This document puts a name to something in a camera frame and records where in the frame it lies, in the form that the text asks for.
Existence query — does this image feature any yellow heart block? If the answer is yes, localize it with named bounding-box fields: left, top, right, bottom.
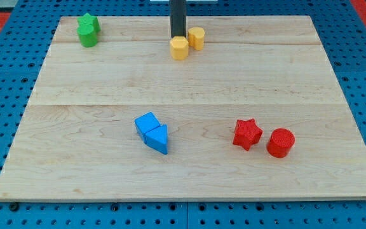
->
left=188, top=27, right=205, bottom=51

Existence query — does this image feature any yellow hexagon block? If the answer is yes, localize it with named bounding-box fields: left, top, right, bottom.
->
left=170, top=36, right=189, bottom=60

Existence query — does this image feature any blue triangle block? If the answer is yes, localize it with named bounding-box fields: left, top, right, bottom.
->
left=146, top=125, right=168, bottom=155

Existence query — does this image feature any blue cube block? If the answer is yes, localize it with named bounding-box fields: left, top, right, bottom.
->
left=134, top=112, right=161, bottom=143

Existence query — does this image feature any red star block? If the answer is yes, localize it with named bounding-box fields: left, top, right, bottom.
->
left=233, top=118, right=263, bottom=151

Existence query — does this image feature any red cylinder block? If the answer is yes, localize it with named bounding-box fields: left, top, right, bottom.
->
left=266, top=128, right=295, bottom=158

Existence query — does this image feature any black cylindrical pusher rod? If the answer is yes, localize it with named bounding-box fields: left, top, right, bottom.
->
left=169, top=0, right=186, bottom=38

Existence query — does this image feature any light wooden board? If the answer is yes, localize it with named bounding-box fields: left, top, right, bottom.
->
left=0, top=16, right=366, bottom=202

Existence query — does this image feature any green cylinder block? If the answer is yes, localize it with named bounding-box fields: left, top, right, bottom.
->
left=77, top=24, right=98, bottom=48

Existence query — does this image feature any green star block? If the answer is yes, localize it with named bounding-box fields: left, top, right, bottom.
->
left=77, top=13, right=101, bottom=32

